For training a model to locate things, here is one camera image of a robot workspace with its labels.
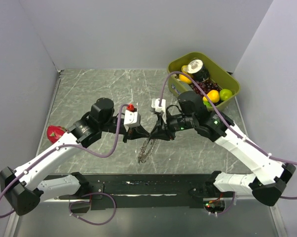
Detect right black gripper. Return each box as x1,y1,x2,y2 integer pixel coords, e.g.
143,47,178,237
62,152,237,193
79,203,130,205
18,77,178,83
150,109,197,141

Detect large metal keyring with keys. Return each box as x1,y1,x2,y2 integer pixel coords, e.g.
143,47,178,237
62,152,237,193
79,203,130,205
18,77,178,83
137,138,157,164

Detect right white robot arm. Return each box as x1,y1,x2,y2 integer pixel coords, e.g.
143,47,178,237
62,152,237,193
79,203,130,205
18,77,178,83
150,91,296,206

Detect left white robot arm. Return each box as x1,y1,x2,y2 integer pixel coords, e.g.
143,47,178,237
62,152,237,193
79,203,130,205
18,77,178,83
0,98,150,216

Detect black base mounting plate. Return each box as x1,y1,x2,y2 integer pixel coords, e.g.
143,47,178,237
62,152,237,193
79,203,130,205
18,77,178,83
43,173,235,211

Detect orange fruit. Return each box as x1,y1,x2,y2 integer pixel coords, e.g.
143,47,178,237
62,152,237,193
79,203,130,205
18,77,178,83
179,73,192,84

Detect dark red grapes bunch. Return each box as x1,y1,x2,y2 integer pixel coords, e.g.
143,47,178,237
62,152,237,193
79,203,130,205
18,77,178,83
190,79,222,96

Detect yellow pear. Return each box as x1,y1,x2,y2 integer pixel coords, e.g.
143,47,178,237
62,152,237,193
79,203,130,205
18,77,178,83
207,90,220,103

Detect black can with white lid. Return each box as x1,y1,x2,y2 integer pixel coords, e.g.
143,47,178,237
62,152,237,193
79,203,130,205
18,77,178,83
187,58,210,82

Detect green lime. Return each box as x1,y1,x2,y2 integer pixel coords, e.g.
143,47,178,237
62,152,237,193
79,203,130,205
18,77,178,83
219,89,233,101

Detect red dragon fruit toy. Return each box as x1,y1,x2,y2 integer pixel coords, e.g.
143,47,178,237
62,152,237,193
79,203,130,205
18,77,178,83
46,125,67,144

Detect olive green plastic bin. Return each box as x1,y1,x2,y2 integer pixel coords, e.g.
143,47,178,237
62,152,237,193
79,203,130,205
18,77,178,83
167,52,240,111

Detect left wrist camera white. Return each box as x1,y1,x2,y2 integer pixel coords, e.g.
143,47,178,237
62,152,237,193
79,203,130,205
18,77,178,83
123,104,141,130

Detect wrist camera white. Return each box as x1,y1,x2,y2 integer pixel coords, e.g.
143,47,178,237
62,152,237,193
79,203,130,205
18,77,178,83
123,104,141,130
151,98,167,123

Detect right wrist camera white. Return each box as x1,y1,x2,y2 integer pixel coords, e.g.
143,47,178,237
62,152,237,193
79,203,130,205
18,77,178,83
151,98,167,123

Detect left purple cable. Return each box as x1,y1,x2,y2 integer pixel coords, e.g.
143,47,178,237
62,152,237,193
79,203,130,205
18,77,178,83
0,103,133,225

